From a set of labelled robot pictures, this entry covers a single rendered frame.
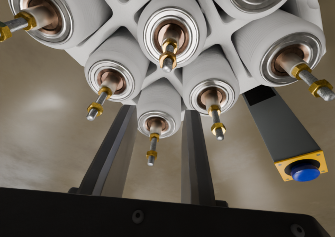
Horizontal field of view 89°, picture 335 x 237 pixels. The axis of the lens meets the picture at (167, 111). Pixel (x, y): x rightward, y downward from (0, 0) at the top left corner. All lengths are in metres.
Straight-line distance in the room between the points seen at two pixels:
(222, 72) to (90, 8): 0.21
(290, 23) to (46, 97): 0.74
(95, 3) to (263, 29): 0.25
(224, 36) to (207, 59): 0.05
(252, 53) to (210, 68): 0.06
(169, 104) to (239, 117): 0.42
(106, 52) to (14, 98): 0.63
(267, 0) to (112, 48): 0.21
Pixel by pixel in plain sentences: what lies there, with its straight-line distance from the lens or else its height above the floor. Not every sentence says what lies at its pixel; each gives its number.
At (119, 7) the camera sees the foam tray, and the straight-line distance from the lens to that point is 0.33.
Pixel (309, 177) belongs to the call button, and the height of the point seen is 0.33.
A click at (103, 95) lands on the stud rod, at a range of 0.26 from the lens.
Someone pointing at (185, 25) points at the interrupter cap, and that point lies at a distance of 0.24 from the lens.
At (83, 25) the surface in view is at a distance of 0.28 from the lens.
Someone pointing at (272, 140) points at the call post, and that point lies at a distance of 0.38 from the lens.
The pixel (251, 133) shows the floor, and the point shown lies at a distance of 0.77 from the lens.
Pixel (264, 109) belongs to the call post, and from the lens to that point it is 0.43.
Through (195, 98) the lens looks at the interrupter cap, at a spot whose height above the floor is 0.25.
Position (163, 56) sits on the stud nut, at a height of 0.33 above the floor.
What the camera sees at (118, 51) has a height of 0.24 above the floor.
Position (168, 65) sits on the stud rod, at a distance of 0.17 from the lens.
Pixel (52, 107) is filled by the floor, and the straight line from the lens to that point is 0.80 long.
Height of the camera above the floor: 0.49
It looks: 49 degrees down
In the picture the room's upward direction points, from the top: 175 degrees counter-clockwise
